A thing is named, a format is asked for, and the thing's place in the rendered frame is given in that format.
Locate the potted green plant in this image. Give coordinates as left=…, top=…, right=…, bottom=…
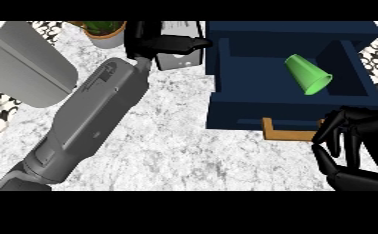
left=67, top=20, right=128, bottom=50

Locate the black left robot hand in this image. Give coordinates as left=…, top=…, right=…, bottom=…
left=122, top=20, right=213, bottom=70

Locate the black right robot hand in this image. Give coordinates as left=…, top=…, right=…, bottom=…
left=309, top=105, right=378, bottom=192

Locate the wooden drawer handle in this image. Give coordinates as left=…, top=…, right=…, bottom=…
left=259, top=117, right=326, bottom=142

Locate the green plastic cup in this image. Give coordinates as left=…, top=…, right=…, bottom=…
left=283, top=53, right=333, bottom=96

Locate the dark blue open drawer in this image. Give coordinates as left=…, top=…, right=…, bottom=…
left=205, top=20, right=378, bottom=132

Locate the pale grey box appliance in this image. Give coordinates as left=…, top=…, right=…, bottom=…
left=153, top=20, right=205, bottom=72

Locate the grey rounded flat appliance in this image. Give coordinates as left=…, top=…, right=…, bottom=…
left=0, top=21, right=79, bottom=109

